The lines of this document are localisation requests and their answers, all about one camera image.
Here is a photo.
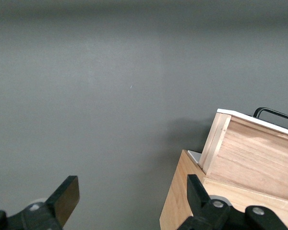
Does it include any wooden drawer cabinet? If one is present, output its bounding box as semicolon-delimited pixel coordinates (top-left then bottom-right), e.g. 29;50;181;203
159;149;288;230

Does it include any white-fronted wooden drawer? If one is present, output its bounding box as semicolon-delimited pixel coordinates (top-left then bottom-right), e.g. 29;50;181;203
198;108;288;201

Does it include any black metal drawer handle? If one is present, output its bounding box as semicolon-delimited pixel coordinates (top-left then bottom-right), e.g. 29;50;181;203
252;107;288;123

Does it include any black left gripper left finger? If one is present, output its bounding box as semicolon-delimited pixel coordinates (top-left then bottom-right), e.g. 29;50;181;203
0;175;80;230

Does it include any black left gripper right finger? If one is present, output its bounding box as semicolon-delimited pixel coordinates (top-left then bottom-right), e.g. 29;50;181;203
179;174;288;230

